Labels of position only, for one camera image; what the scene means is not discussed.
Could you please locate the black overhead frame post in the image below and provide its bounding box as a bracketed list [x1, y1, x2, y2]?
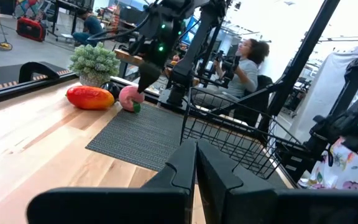
[256, 0, 341, 134]

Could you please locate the black office chair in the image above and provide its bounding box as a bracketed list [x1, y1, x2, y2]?
[233, 74, 275, 127]

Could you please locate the blue lit screen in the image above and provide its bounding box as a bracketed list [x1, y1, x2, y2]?
[181, 15, 200, 44]

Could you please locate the black round plum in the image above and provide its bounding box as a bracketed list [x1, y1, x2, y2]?
[100, 81, 121, 102]

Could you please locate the white cloth cover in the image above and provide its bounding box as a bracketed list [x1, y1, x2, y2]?
[287, 46, 358, 144]

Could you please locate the person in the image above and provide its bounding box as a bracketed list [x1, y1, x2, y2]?
[191, 38, 270, 110]
[72, 9, 104, 47]

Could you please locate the red black case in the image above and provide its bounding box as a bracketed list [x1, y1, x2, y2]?
[16, 17, 47, 43]

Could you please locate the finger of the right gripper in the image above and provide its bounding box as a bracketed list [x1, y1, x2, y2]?
[137, 61, 163, 94]

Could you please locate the black arched frame bracket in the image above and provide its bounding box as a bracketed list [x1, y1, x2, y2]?
[18, 61, 61, 84]

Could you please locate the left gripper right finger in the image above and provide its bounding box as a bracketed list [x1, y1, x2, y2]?
[196, 138, 358, 224]

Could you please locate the red orange mango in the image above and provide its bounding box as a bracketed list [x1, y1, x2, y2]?
[66, 85, 116, 111]

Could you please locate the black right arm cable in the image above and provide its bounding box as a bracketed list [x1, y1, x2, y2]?
[87, 12, 154, 43]

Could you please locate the black wire basket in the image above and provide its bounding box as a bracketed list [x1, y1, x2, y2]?
[180, 86, 315, 180]

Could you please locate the floral patterned cloth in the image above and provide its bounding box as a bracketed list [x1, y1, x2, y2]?
[298, 136, 358, 190]

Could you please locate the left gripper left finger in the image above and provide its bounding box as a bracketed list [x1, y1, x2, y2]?
[26, 138, 198, 224]

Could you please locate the pink peach with leaf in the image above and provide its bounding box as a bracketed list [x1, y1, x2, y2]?
[118, 85, 145, 113]

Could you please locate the grey woven placemat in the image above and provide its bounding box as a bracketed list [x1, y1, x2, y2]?
[85, 102, 288, 189]

